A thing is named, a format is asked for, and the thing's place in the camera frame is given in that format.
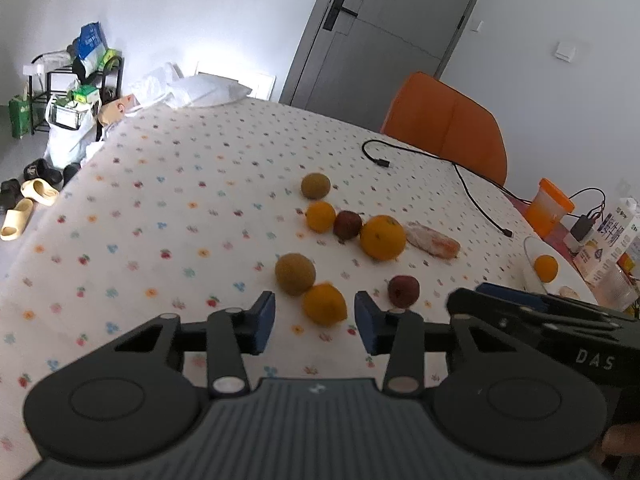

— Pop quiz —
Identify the small orange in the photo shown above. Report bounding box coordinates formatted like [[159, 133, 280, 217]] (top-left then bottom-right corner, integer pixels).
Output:
[[305, 201, 337, 233]]

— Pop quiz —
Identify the black door handle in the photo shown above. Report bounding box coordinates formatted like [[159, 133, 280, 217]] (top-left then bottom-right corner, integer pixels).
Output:
[[322, 0, 360, 31]]

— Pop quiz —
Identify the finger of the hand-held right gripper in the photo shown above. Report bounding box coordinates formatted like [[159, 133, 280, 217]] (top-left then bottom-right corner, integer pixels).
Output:
[[446, 287, 543, 332], [474, 282, 598, 318]]

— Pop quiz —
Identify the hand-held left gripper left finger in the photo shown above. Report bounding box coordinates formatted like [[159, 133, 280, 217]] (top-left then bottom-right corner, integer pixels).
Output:
[[102, 291, 277, 399]]

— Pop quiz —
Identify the orange chair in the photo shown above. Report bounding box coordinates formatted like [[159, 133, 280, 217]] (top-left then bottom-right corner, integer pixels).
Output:
[[380, 72, 508, 187]]

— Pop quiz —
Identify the white pillow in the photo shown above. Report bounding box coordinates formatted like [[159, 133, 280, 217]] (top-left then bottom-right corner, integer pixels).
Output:
[[165, 72, 253, 108]]

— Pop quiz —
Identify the black metal rack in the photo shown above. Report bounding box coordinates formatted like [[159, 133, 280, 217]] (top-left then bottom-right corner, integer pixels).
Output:
[[27, 52, 126, 142]]

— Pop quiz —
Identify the blue bag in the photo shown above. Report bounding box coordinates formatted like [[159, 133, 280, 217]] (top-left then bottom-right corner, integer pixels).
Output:
[[76, 21, 108, 73]]

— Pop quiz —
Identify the large white plastic bag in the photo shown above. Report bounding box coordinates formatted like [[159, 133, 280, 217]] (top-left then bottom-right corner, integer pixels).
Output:
[[44, 95, 103, 163]]

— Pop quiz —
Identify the clear plastic cup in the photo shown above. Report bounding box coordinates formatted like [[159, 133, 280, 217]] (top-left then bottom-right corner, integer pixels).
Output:
[[595, 265, 638, 311]]

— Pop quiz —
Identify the yellow slipper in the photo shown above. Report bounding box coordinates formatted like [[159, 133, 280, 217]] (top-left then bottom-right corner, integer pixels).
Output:
[[20, 178, 60, 206], [0, 198, 35, 241]]

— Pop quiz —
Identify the large orange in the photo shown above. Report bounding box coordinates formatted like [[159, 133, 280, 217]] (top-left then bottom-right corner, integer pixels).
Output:
[[359, 214, 407, 262]]

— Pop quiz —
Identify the brown kiwi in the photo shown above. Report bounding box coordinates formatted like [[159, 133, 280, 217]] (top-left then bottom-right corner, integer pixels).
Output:
[[274, 252, 317, 296], [300, 172, 331, 199]]

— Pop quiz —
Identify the cardboard box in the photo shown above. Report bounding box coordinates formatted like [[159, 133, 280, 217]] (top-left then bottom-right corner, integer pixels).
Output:
[[195, 62, 277, 101]]

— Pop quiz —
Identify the grey entrance door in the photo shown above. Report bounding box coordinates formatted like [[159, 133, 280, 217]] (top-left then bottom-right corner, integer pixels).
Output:
[[278, 0, 493, 133]]

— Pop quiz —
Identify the green bag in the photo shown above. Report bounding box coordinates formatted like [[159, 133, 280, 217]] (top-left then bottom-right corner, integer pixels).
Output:
[[8, 95, 36, 138]]

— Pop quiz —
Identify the black charger cable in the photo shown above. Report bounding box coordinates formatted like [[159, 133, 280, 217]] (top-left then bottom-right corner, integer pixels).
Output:
[[565, 188, 610, 218]]

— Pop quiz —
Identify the person's right hand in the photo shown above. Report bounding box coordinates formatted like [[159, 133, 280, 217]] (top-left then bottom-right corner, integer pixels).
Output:
[[601, 420, 640, 472]]

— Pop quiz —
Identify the orange plastic cup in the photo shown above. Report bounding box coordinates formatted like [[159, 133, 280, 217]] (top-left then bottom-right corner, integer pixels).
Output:
[[524, 177, 576, 238]]

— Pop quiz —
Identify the dark red passion fruit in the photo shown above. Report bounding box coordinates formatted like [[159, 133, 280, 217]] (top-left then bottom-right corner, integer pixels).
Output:
[[388, 274, 422, 309], [333, 210, 364, 242]]

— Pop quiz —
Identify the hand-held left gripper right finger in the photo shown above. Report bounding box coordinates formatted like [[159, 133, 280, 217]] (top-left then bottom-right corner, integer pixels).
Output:
[[354, 290, 538, 397]]

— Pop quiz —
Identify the brown paper bag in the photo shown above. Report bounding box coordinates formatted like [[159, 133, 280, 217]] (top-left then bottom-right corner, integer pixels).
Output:
[[97, 95, 141, 126]]

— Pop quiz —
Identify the white milk carton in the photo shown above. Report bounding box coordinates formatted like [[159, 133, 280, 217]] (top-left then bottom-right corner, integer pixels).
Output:
[[572, 196, 640, 286]]

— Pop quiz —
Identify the black charger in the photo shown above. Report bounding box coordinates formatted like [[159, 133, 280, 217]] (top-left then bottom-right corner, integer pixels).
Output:
[[570, 214, 601, 243]]

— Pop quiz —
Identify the white plate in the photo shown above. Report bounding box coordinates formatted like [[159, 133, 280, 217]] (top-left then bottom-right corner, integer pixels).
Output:
[[522, 236, 601, 306]]

